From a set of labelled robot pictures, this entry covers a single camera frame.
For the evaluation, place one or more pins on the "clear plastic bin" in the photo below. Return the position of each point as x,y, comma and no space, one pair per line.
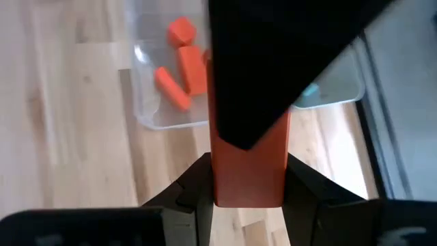
147,112

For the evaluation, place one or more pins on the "blue rectangular block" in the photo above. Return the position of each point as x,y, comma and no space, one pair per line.
310,91

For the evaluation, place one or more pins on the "thin red plank block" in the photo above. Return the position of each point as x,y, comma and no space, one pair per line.
172,89

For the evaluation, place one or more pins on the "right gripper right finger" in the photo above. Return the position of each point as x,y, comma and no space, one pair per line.
324,212

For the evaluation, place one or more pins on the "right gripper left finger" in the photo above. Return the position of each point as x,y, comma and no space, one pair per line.
187,205

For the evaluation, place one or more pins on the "clear bin with blue blocks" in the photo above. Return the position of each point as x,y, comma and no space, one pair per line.
341,85

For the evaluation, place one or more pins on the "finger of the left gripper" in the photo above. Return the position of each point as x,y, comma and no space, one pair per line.
266,68

